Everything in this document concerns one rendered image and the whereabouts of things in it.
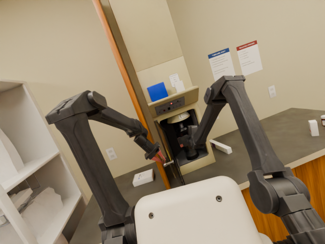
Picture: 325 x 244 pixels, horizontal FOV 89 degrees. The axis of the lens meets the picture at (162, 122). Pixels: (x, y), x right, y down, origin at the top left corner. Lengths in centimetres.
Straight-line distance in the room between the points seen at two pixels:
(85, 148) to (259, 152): 45
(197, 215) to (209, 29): 157
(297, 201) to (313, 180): 93
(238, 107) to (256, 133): 10
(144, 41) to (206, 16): 78
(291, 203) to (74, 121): 52
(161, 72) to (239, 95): 62
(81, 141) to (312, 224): 51
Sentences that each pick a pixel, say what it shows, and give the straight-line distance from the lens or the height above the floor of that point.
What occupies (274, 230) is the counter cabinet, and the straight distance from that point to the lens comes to 142.
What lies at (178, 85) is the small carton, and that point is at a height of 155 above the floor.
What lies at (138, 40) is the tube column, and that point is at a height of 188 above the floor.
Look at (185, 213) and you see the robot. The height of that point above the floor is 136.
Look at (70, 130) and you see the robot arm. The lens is 45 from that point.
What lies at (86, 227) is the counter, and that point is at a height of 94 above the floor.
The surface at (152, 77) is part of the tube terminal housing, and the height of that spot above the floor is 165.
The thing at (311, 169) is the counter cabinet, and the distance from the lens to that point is 137.
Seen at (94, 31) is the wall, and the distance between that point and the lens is 161.
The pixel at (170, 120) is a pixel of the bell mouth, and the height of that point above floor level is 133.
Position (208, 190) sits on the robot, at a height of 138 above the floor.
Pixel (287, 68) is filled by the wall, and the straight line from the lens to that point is 209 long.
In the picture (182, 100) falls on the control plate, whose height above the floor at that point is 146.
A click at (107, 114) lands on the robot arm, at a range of 59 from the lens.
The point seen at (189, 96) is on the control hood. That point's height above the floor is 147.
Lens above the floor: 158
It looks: 12 degrees down
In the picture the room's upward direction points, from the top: 20 degrees counter-clockwise
